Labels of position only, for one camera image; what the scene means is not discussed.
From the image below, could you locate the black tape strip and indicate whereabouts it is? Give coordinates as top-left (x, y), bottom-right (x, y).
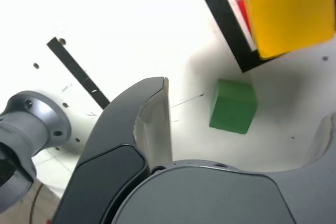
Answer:
top-left (47, 36), bottom-right (111, 110)

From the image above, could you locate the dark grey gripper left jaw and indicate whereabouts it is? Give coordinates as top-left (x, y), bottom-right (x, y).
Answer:
top-left (52, 76), bottom-right (174, 224)

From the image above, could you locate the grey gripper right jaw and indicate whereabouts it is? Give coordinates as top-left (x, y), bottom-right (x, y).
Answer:
top-left (110, 113), bottom-right (336, 224)

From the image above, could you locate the yellow cube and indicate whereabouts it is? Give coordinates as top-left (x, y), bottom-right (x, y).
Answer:
top-left (242, 0), bottom-right (336, 61)

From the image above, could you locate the green cube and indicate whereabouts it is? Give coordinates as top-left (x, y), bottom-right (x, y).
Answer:
top-left (208, 78), bottom-right (259, 136)

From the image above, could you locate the red cube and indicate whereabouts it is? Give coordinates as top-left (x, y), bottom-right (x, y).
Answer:
top-left (234, 0), bottom-right (286, 37)

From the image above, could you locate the black tape square outline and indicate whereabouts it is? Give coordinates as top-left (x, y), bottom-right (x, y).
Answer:
top-left (194, 0), bottom-right (279, 73)

